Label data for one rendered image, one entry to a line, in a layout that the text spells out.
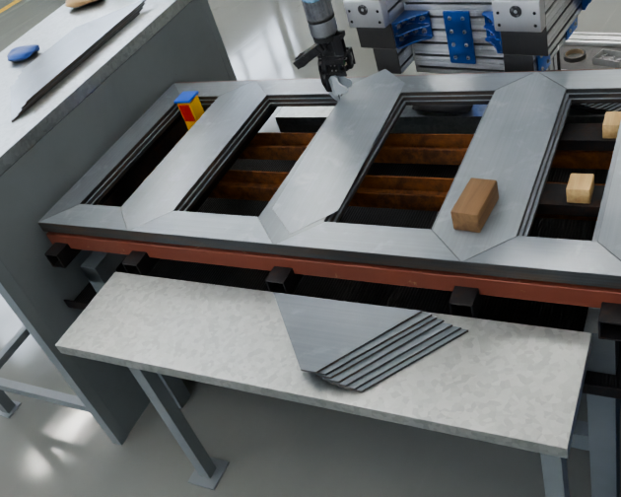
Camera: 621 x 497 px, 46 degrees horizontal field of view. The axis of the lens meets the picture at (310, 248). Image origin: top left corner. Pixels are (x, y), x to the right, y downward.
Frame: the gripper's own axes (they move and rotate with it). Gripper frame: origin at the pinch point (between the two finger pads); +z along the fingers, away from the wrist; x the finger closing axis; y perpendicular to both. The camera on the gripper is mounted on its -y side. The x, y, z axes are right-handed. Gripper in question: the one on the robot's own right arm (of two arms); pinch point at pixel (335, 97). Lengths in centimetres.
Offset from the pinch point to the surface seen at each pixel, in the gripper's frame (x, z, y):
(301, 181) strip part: -38.9, 0.6, 6.5
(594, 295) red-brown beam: -62, 6, 80
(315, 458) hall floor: -68, 85, -1
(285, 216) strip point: -52, 1, 8
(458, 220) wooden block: -53, -3, 52
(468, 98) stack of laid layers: 2.2, 2.3, 38.4
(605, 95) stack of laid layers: 2, 2, 73
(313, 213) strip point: -51, 0, 15
